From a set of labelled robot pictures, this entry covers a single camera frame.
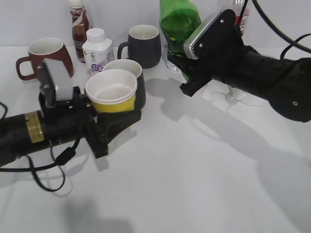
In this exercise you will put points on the white mug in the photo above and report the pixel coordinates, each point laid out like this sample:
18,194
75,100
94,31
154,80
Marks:
246,98

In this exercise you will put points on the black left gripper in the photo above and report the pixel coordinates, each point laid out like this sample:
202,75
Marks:
72,120

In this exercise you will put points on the black mug front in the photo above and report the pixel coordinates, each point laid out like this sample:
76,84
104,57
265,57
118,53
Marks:
136,69

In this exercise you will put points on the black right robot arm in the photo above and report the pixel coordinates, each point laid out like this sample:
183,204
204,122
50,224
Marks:
285,84

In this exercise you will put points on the cola bottle red label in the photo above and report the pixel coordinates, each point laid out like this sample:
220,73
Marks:
241,14

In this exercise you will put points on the brown mug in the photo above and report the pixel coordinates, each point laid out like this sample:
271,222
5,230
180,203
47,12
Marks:
52,48

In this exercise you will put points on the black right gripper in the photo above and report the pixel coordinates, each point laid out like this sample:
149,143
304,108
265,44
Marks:
218,47

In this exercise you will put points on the green soda bottle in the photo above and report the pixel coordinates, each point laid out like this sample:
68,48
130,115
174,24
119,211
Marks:
178,20

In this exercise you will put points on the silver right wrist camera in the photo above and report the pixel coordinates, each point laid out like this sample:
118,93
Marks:
197,34

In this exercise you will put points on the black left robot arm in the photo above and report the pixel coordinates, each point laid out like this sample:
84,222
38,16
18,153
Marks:
22,135

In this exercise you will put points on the dark grey mug back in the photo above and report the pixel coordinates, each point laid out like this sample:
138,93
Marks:
143,46

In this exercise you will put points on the yellow paper cup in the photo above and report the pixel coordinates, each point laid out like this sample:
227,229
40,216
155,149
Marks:
112,91

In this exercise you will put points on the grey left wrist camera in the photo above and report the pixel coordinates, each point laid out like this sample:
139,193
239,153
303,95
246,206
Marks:
56,85

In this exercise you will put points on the brown coffee drink bottle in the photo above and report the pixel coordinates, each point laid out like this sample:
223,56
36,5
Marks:
80,25

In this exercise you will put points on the white milk bottle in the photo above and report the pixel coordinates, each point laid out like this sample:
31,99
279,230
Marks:
98,51

